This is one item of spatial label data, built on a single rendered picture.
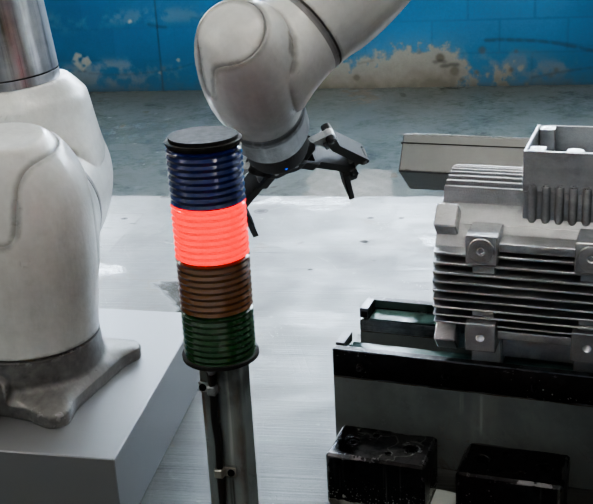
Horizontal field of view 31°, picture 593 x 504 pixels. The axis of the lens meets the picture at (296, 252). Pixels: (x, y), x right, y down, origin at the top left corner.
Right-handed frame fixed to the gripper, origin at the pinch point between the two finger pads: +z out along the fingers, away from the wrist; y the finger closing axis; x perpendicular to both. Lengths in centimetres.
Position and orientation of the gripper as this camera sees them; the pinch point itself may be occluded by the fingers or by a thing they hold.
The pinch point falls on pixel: (299, 205)
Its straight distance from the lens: 139.6
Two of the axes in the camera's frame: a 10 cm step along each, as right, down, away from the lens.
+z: 1.6, 3.7, 9.1
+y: -9.3, 3.6, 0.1
